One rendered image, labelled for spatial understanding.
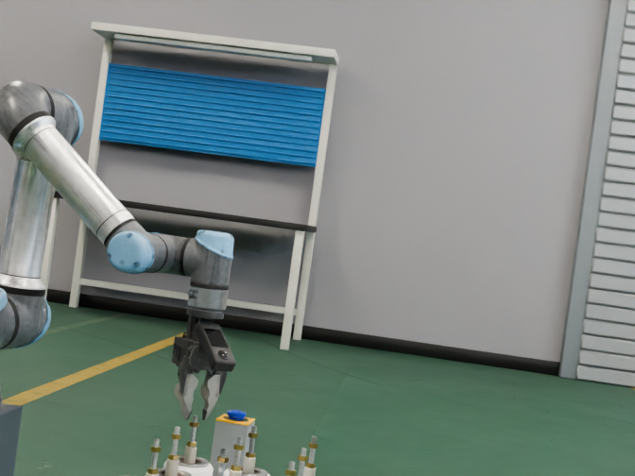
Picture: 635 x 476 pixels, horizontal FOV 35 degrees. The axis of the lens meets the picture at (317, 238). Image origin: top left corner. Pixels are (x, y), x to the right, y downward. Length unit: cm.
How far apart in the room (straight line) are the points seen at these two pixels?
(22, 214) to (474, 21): 510
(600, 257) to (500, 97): 123
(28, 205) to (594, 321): 507
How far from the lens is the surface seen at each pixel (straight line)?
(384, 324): 673
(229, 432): 212
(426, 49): 684
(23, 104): 199
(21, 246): 211
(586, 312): 671
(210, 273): 192
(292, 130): 667
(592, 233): 672
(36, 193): 211
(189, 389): 195
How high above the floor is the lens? 73
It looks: level
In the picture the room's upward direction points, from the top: 8 degrees clockwise
